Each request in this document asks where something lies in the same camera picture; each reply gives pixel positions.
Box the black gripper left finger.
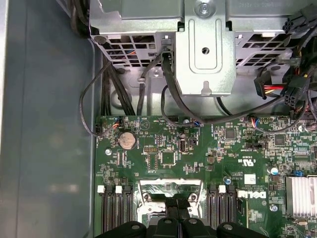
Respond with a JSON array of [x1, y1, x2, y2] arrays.
[[95, 197, 179, 238]]

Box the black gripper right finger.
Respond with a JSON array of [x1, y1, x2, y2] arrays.
[[178, 198, 269, 238]]

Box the metal socket cover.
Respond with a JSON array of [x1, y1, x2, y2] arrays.
[[138, 178, 204, 211]]

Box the CPU socket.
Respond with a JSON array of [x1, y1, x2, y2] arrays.
[[133, 193, 207, 238]]

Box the black RAM slot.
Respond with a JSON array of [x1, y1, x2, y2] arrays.
[[209, 184, 218, 224], [97, 185, 107, 234], [123, 184, 133, 223], [106, 185, 115, 230], [226, 184, 237, 225], [217, 185, 227, 224], [114, 185, 124, 224]]

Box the green motherboard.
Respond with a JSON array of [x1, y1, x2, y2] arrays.
[[95, 114, 317, 238]]

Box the white board sticker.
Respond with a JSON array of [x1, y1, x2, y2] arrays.
[[244, 173, 257, 185]]

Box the round coin battery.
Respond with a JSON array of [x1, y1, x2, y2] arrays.
[[117, 130, 137, 150]]

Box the silver finned heatsink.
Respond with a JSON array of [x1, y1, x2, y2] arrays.
[[285, 175, 317, 217]]

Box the black drive power connector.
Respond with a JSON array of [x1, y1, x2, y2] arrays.
[[254, 70, 285, 100]]

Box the black PC case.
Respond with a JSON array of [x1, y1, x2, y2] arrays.
[[0, 0, 317, 238]]

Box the black power plug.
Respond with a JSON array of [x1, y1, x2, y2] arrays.
[[283, 8, 307, 35], [284, 75, 308, 108]]

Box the metal drive cage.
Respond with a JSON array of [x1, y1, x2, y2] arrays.
[[89, 0, 317, 69]]

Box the black looped cable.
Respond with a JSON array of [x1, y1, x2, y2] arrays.
[[160, 85, 205, 127]]

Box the black clipped cable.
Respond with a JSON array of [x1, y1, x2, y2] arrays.
[[136, 52, 164, 117]]

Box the black braided cable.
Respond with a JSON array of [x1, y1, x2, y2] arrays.
[[108, 63, 136, 117]]

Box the black flat cable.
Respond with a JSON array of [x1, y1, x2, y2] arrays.
[[101, 66, 111, 117]]

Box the thin black fan wire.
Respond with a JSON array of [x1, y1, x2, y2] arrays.
[[78, 61, 120, 137]]

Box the silver metal bracket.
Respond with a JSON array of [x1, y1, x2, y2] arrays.
[[175, 0, 236, 97]]

